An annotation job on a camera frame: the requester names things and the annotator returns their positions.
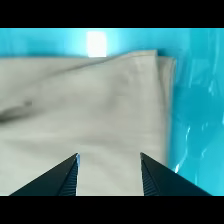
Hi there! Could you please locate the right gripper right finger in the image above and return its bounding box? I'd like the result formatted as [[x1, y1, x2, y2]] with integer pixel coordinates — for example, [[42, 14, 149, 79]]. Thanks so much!
[[139, 151, 212, 197]]

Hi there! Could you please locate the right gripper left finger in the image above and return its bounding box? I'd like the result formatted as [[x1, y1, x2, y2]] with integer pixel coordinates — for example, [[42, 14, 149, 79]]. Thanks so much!
[[9, 152, 80, 197]]

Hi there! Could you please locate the tan shirt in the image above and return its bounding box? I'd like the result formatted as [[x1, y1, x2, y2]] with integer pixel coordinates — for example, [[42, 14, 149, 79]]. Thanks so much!
[[0, 49, 178, 197]]

